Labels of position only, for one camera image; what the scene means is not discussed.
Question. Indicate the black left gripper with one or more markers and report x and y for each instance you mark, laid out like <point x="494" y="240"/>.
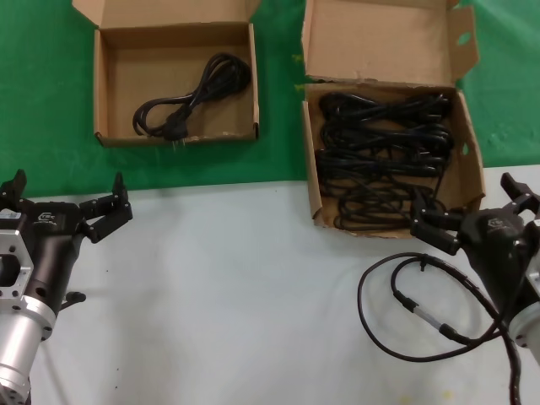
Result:
<point x="52" y="244"/>

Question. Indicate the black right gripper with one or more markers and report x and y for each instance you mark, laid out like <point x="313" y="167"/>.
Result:
<point x="498" y="253"/>

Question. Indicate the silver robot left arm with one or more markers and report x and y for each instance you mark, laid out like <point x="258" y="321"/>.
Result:
<point x="17" y="350"/>

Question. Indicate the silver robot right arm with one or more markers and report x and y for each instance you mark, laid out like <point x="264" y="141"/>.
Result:
<point x="527" y="327"/>

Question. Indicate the cardboard box with upright lid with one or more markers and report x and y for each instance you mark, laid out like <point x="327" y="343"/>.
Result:
<point x="379" y="42"/>

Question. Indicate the shallow open cardboard box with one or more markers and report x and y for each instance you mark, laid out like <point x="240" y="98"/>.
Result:
<point x="169" y="34"/>

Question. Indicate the green table cloth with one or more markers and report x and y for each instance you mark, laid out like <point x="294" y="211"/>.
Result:
<point x="42" y="84"/>

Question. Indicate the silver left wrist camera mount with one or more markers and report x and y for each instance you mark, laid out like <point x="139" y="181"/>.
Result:
<point x="12" y="244"/>

